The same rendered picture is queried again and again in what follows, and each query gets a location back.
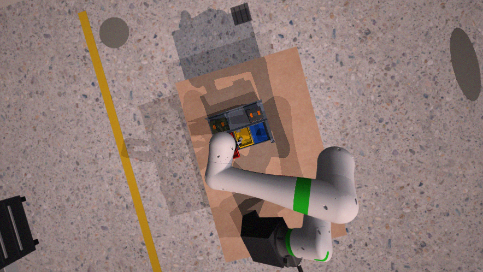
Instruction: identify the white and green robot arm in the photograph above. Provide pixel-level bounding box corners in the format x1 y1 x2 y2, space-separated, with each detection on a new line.
205 132 359 272

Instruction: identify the yellow bin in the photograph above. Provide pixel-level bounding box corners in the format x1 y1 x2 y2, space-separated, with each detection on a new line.
234 127 253 147

